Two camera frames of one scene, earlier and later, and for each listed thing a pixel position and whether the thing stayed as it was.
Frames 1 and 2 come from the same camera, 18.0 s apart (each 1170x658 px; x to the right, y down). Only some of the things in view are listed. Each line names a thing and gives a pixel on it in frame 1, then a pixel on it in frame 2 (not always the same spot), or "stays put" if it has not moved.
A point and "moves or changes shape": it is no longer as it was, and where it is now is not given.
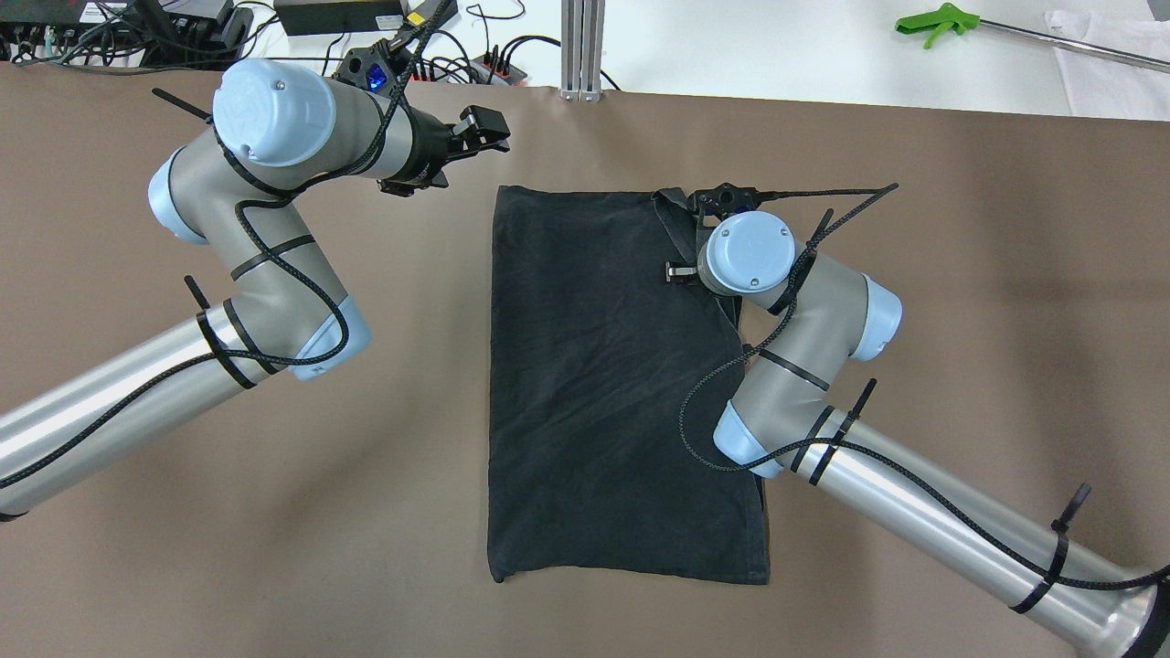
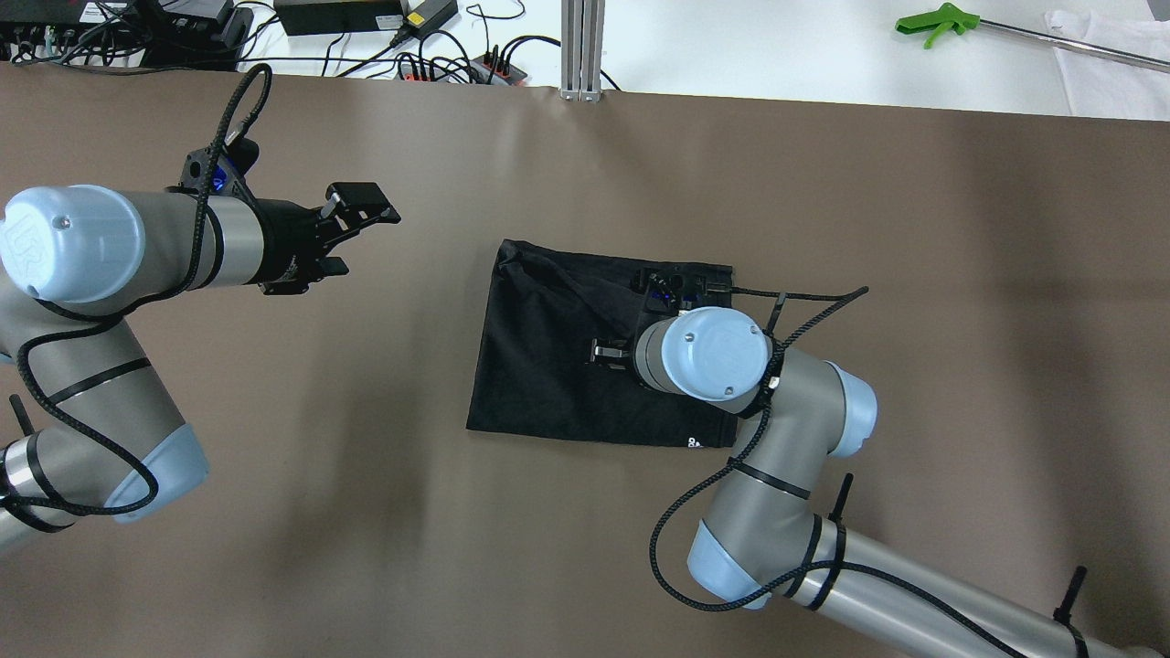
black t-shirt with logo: [607, 387] moves or changes shape
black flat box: [333, 16] stays put
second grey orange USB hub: [489, 69] stays put
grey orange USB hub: [427, 71] stays put
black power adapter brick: [429, 15] stays put
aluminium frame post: [581, 42] stays put
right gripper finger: [678, 271] → [607, 353]
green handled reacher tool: [960, 18] stays put
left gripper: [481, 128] → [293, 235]
